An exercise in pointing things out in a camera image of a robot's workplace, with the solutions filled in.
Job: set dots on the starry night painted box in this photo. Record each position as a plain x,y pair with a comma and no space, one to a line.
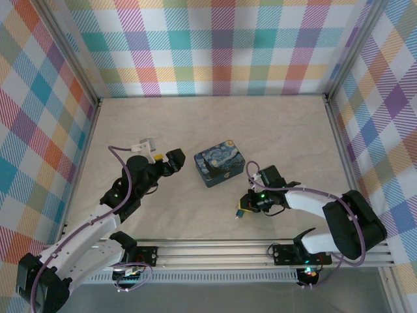
220,163

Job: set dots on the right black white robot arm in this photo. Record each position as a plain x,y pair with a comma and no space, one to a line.
352,225

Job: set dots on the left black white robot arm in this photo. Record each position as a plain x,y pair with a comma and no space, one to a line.
81,247

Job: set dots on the right controller board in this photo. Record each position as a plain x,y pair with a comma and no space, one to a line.
309,273

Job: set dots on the controller board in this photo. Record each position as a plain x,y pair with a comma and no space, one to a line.
309,273
128,273

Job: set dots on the left controller board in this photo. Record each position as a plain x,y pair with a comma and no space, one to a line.
128,273

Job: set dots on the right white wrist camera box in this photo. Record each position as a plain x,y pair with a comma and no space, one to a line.
256,178

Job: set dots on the long aluminium base rail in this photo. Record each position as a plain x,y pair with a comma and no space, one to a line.
228,252

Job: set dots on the left aluminium side rail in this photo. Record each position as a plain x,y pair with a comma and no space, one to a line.
86,156

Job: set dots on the aluminium side rail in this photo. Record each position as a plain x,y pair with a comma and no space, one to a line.
86,156
342,156

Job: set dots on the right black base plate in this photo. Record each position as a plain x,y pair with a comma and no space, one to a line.
283,254

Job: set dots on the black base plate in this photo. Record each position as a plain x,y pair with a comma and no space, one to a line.
283,254
148,256

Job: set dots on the right aluminium side rail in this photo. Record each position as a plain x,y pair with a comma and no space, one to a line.
342,156

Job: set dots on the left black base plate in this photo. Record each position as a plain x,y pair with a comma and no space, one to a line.
148,256

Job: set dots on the left aluminium frame post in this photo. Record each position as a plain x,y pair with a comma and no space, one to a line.
70,55

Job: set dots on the aluminium frame post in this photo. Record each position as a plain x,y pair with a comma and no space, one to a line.
355,52
70,55

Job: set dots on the right aluminium frame post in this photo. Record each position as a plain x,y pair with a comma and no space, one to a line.
355,52

